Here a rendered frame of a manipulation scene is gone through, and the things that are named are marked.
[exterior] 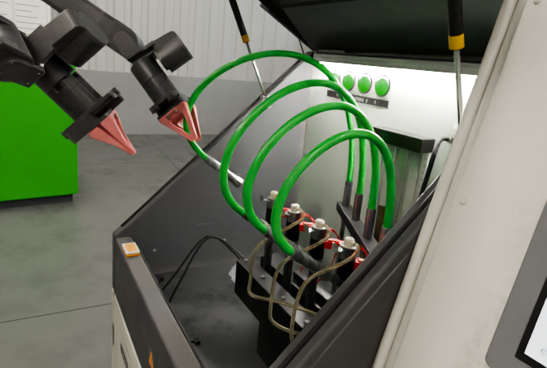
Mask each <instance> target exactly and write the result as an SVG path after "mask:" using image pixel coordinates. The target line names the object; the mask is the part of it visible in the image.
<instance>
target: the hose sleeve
mask: <svg viewBox="0 0 547 368"><path fill-rule="evenodd" d="M204 162H205V163H207V164H208V165H210V166H211V167H212V168H214V169H215V170H216V171H217V172H218V173H220V166H221V164H220V163H219V162H218V161H217V160H215V159H214V158H212V157H211V156H208V158H207V159H206V160H205V161H204ZM227 178H228V180H229V181H231V182H235V181H236V179H237V176H236V175H235V174H233V173H232V172H231V171H230V170H228V177H227Z"/></svg>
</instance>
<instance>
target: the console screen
mask: <svg viewBox="0 0 547 368"><path fill-rule="evenodd" d="M485 361H486V363H487V365H488V366H489V367H490V368H547V200H546V202H545V206H544V208H543V211H542V213H541V215H540V219H539V221H538V223H537V225H536V229H535V231H534V234H533V236H532V239H531V242H530V243H529V246H528V248H527V252H526V254H525V257H524V258H523V262H522V264H521V266H520V269H519V272H518V275H517V277H516V279H515V281H514V285H513V287H512V289H511V292H510V295H509V298H508V300H507V302H506V304H505V308H504V310H503V312H502V315H501V318H500V321H499V322H498V325H497V328H496V330H495V333H494V335H493V337H492V341H491V343H490V345H489V348H488V351H487V353H486V356H485Z"/></svg>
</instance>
